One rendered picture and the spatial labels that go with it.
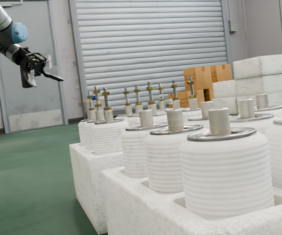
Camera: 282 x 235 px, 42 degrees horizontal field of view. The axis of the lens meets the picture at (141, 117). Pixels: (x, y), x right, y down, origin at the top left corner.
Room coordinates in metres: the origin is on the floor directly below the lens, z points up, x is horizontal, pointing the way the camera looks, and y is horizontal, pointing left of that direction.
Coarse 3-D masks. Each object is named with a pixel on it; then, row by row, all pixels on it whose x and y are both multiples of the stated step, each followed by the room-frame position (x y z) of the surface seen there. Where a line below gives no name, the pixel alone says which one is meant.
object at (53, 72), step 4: (44, 68) 1.57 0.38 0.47; (48, 68) 1.57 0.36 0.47; (52, 68) 1.57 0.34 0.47; (56, 68) 1.57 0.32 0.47; (44, 72) 1.57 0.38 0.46; (48, 72) 1.58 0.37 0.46; (52, 72) 1.58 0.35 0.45; (56, 72) 1.58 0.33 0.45; (48, 76) 1.57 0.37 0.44; (52, 76) 1.58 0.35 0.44; (56, 76) 1.58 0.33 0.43; (56, 80) 1.58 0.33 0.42; (60, 80) 1.58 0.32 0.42
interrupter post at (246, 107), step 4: (240, 100) 0.55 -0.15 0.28; (244, 100) 0.55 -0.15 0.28; (248, 100) 0.55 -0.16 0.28; (252, 100) 0.55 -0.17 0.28; (240, 104) 0.55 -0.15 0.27; (244, 104) 0.55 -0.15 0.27; (248, 104) 0.55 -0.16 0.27; (252, 104) 0.55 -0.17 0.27; (240, 108) 0.55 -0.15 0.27; (244, 108) 0.55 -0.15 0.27; (248, 108) 0.55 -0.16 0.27; (252, 108) 0.55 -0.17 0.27; (240, 112) 0.55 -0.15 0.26; (244, 112) 0.55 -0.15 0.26; (248, 112) 0.55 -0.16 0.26; (252, 112) 0.55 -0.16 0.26; (240, 116) 0.55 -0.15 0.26; (244, 116) 0.55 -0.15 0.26; (248, 116) 0.55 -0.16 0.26; (252, 116) 0.55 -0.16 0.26
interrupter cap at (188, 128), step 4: (188, 124) 0.55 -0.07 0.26; (192, 124) 0.54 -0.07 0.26; (196, 124) 0.53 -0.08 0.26; (200, 124) 0.52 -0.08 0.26; (160, 128) 0.55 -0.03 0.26; (164, 128) 0.55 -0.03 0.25; (184, 128) 0.53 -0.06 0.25; (188, 128) 0.52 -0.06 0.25; (192, 128) 0.49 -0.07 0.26; (196, 128) 0.49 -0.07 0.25; (200, 128) 0.50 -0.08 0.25; (152, 132) 0.50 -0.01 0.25; (156, 132) 0.49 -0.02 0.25; (160, 132) 0.49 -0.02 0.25; (164, 132) 0.49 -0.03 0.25; (168, 132) 0.48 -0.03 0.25; (172, 132) 0.48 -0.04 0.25; (176, 132) 0.48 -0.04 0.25; (180, 132) 0.48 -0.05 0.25; (184, 132) 0.48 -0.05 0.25
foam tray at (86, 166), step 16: (80, 144) 1.19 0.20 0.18; (80, 160) 0.97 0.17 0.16; (96, 160) 0.84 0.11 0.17; (112, 160) 0.85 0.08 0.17; (80, 176) 1.02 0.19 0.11; (96, 176) 0.84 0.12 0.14; (80, 192) 1.07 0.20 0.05; (96, 192) 0.84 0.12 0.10; (96, 208) 0.84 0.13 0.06; (96, 224) 0.84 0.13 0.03
